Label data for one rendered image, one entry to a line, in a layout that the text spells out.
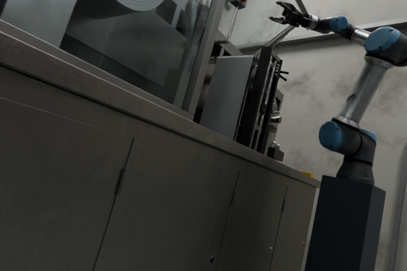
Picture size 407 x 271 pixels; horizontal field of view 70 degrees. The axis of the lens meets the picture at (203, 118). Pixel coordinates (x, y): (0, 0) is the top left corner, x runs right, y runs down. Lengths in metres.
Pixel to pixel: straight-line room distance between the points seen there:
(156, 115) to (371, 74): 0.94
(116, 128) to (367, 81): 1.02
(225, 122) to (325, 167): 2.42
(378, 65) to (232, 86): 0.68
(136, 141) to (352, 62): 3.67
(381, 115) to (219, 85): 2.46
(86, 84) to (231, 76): 1.15
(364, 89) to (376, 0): 3.22
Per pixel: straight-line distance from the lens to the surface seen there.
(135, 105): 0.61
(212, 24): 0.91
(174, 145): 0.74
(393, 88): 3.84
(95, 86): 0.55
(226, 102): 1.55
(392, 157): 3.61
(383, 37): 1.35
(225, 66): 1.65
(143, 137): 0.67
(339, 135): 1.29
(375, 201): 1.39
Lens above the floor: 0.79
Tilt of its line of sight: 10 degrees up
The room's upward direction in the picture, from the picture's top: 15 degrees clockwise
